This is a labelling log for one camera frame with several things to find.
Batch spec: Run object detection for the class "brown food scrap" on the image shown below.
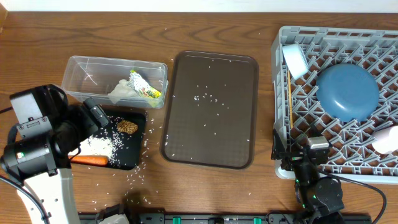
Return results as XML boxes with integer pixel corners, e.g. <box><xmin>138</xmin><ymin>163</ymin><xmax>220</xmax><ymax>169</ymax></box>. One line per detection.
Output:
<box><xmin>117</xmin><ymin>120</ymin><xmax>138</xmax><ymax>134</ymax></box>

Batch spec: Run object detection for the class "white napkin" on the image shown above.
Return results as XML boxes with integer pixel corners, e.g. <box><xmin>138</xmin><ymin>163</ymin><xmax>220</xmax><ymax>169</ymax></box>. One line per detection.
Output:
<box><xmin>108</xmin><ymin>79</ymin><xmax>138</xmax><ymax>104</ymax></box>

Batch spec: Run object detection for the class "orange carrot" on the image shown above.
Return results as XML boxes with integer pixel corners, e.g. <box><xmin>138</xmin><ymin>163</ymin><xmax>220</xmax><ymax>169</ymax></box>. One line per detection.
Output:
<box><xmin>70</xmin><ymin>156</ymin><xmax>108</xmax><ymax>166</ymax></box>

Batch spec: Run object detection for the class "wooden chopstick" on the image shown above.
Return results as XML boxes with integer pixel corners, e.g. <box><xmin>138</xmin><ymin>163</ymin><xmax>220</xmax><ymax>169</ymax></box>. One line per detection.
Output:
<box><xmin>287</xmin><ymin>69</ymin><xmax>294</xmax><ymax>129</ymax></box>

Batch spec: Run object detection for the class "green yellow snack wrapper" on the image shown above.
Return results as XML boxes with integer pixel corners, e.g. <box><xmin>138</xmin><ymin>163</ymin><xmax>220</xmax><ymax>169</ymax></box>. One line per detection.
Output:
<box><xmin>127</xmin><ymin>70</ymin><xmax>161</xmax><ymax>99</ymax></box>

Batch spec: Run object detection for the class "dark blue plate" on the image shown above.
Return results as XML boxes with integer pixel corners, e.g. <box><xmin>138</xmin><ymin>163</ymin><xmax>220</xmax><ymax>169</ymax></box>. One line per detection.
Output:
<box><xmin>316</xmin><ymin>63</ymin><xmax>379</xmax><ymax>122</ymax></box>

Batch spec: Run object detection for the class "pink white cup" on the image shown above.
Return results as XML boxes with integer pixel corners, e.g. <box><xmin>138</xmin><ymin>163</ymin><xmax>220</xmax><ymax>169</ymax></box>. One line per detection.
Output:
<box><xmin>372</xmin><ymin>126</ymin><xmax>397</xmax><ymax>154</ymax></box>

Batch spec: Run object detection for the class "light blue rice bowl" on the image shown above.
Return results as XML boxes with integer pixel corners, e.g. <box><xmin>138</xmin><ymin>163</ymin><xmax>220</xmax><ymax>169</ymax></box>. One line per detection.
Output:
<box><xmin>282</xmin><ymin>44</ymin><xmax>308</xmax><ymax>80</ymax></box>

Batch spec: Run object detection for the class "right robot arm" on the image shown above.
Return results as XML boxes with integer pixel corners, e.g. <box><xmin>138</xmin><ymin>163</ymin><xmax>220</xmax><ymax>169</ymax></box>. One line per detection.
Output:
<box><xmin>271</xmin><ymin>126</ymin><xmax>345</xmax><ymax>223</ymax></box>

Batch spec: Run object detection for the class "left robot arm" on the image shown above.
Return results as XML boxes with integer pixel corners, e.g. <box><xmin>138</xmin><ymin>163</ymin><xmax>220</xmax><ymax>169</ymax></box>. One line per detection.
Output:
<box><xmin>1</xmin><ymin>85</ymin><xmax>109</xmax><ymax>223</ymax></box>

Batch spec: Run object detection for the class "black waste tray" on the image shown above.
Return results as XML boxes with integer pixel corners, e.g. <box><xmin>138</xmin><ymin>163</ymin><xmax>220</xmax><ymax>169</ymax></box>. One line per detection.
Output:
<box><xmin>70</xmin><ymin>107</ymin><xmax>147</xmax><ymax>171</ymax></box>

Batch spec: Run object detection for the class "grey dishwasher rack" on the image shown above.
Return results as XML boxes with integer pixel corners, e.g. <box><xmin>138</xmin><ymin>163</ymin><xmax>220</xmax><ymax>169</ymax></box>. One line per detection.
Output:
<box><xmin>271</xmin><ymin>26</ymin><xmax>397</xmax><ymax>185</ymax></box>

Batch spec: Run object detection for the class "white rice pile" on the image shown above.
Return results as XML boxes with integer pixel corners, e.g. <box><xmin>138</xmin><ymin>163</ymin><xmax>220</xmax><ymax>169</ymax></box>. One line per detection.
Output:
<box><xmin>79</xmin><ymin>136</ymin><xmax>124</xmax><ymax>158</ymax></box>

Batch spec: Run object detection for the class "clear plastic bin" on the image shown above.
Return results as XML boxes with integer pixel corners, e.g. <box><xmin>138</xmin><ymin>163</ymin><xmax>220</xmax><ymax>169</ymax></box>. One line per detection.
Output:
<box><xmin>62</xmin><ymin>56</ymin><xmax>168</xmax><ymax>109</ymax></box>

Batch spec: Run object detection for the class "brown serving tray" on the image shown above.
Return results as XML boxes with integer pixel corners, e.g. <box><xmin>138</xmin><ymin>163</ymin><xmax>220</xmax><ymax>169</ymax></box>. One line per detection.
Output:
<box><xmin>160</xmin><ymin>51</ymin><xmax>259</xmax><ymax>170</ymax></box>

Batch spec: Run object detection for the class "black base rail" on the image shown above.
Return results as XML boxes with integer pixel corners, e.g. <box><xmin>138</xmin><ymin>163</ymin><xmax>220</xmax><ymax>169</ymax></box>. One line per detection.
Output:
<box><xmin>78</xmin><ymin>205</ymin><xmax>372</xmax><ymax>224</ymax></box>

